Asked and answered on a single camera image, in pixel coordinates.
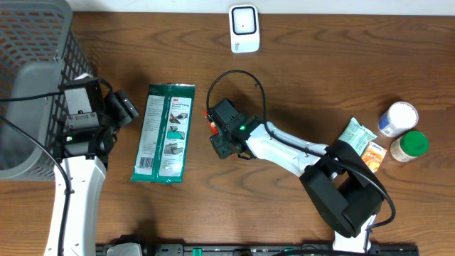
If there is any small orange box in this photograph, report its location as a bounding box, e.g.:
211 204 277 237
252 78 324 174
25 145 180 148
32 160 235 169
360 142 387 173

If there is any green lid white jar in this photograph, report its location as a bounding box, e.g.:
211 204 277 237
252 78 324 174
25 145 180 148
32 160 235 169
390 131 429 162

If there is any white blue label jar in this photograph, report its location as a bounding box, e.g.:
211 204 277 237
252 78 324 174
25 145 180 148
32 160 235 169
378 102 419 137

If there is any red white snack packet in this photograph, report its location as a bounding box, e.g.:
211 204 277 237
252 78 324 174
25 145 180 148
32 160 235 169
203 110 218 135

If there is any grey plastic mesh basket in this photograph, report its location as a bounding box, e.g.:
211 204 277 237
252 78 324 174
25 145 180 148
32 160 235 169
1 0 92 181

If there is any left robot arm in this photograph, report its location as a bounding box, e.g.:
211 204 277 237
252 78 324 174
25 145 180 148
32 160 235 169
44 73 139 255

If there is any light green snack packet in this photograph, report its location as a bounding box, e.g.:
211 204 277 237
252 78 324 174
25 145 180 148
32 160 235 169
338 117 378 156

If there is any white barcode scanner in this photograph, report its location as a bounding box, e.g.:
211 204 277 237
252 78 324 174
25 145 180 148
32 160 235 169
228 4 260 53

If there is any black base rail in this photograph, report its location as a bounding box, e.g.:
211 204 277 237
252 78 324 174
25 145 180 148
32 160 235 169
95 234 420 256

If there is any green white gloves packet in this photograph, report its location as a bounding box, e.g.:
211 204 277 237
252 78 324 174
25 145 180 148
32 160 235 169
131 84 196 183

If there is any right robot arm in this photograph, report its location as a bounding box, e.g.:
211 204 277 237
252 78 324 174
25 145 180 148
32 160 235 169
205 99 386 252

